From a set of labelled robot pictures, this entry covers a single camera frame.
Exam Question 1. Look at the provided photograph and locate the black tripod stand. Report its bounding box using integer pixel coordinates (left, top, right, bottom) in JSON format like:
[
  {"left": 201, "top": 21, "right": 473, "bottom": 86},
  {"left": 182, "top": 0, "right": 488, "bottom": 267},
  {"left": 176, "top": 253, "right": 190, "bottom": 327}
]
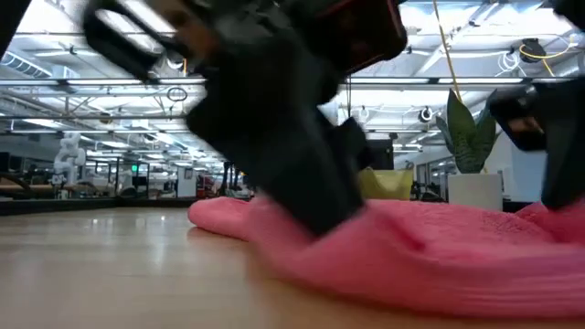
[{"left": 218, "top": 160, "right": 244, "bottom": 197}]

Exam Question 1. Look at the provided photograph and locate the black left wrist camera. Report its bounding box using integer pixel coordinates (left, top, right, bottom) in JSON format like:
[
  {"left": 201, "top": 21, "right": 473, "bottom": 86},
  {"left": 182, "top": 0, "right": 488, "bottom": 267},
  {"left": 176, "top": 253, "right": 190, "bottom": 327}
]
[{"left": 292, "top": 0, "right": 409, "bottom": 77}]

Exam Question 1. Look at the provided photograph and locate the potted plant in white pot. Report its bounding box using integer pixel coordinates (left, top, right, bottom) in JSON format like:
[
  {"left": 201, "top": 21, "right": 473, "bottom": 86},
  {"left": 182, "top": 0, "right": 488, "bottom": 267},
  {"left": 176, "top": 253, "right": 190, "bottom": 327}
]
[{"left": 433, "top": 89, "right": 505, "bottom": 212}]

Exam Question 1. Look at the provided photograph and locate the white cabinet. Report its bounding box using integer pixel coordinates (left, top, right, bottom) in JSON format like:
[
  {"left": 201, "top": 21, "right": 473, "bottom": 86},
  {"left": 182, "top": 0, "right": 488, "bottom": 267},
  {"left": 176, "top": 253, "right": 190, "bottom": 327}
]
[{"left": 176, "top": 164, "right": 197, "bottom": 198}]

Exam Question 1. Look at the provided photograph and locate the yellow translucent plastic bin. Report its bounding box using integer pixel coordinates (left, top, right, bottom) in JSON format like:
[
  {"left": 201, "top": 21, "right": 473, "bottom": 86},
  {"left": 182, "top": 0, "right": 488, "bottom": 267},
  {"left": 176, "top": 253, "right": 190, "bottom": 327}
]
[{"left": 357, "top": 167, "right": 415, "bottom": 201}]

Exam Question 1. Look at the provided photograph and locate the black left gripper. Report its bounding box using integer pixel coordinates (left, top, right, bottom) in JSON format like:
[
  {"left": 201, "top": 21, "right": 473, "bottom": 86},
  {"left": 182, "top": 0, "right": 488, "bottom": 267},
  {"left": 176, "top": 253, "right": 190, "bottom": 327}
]
[{"left": 83, "top": 0, "right": 367, "bottom": 239}]

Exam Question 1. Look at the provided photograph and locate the black rectangular screen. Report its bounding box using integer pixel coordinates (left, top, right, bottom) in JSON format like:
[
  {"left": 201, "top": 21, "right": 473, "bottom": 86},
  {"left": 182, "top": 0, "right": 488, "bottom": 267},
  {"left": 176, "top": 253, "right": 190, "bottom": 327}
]
[{"left": 365, "top": 139, "right": 395, "bottom": 171}]

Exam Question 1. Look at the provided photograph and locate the round black overhead camera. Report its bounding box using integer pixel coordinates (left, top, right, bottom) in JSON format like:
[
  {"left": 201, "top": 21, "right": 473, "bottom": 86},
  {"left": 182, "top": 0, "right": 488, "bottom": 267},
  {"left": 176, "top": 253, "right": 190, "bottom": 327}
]
[{"left": 518, "top": 37, "right": 575, "bottom": 78}]

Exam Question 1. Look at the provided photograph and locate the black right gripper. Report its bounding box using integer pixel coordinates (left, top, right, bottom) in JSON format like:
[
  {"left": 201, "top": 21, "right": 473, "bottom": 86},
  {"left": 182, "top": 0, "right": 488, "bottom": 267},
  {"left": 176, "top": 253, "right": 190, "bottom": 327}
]
[{"left": 486, "top": 76, "right": 585, "bottom": 212}]

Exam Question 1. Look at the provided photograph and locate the pink microfiber towel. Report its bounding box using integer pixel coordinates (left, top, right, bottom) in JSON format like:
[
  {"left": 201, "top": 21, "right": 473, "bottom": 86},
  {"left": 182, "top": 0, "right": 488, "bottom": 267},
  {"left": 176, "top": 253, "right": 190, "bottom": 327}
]
[{"left": 186, "top": 195, "right": 585, "bottom": 321}]

